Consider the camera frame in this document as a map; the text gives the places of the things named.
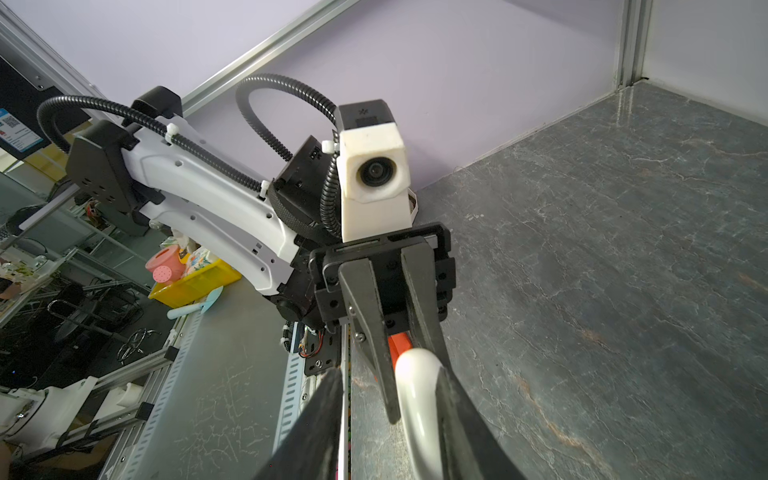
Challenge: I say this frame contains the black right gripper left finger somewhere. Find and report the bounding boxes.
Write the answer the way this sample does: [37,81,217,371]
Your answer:
[255,369,344,480]

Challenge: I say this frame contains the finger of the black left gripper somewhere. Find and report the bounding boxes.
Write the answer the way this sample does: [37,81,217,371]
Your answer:
[401,241,451,367]
[339,259,401,424]

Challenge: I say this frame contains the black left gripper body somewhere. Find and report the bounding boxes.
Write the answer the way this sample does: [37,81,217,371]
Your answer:
[309,222,456,330]

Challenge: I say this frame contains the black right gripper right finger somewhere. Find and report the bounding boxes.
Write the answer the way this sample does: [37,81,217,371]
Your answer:
[436,367,525,480]

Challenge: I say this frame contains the white earbud charging case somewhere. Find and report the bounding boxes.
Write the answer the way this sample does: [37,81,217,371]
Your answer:
[395,348,444,479]

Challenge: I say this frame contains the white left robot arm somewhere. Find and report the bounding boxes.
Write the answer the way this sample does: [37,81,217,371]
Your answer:
[37,74,455,422]

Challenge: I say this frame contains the red rubber glove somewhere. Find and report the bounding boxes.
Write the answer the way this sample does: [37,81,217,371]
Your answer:
[388,332,413,369]

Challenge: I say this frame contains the yellow plastic bin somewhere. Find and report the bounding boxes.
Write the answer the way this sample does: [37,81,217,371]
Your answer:
[148,260,242,308]

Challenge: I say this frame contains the pink watering can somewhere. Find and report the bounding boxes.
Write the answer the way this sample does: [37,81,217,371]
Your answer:
[145,245,186,284]

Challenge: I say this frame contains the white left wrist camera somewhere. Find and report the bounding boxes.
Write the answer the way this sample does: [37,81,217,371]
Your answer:
[335,99,413,242]

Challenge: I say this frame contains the white vented rail base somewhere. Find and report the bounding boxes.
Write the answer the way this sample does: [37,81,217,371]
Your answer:
[98,312,203,479]

